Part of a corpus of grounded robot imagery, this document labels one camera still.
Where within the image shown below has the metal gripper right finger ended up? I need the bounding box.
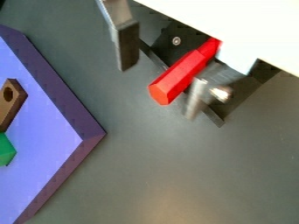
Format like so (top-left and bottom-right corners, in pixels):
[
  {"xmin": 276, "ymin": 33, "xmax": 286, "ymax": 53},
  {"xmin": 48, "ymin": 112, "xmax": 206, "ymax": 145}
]
[{"xmin": 183, "ymin": 62, "xmax": 242, "ymax": 120}]

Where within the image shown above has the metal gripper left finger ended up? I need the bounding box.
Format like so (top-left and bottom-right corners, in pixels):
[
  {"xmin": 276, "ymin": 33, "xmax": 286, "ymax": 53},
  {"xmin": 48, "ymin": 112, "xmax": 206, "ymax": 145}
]
[{"xmin": 95, "ymin": 0, "xmax": 139, "ymax": 71}]

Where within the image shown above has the red hexagonal peg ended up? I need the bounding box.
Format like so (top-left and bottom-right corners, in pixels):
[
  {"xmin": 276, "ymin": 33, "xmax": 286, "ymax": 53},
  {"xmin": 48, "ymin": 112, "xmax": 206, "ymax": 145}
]
[{"xmin": 148, "ymin": 38, "xmax": 220, "ymax": 105}]

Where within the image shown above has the purple base board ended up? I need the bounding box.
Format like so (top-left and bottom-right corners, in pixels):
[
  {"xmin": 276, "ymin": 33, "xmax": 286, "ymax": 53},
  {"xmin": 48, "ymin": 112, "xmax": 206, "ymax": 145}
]
[{"xmin": 0, "ymin": 25, "xmax": 106, "ymax": 224}]

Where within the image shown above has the brown L-shaped block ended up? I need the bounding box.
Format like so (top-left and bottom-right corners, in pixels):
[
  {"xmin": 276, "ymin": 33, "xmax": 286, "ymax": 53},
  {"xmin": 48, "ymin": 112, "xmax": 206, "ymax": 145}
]
[{"xmin": 0, "ymin": 79, "xmax": 28, "ymax": 132}]

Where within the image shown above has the left green block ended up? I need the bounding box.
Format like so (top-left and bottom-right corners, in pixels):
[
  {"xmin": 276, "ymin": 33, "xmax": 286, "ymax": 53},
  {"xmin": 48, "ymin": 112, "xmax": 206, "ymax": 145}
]
[{"xmin": 0, "ymin": 132, "xmax": 16, "ymax": 166}]

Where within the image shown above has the black angle bracket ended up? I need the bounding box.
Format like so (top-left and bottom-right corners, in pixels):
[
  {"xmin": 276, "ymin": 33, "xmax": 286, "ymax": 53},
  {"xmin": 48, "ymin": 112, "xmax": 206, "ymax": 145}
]
[{"xmin": 140, "ymin": 21, "xmax": 280, "ymax": 126}]

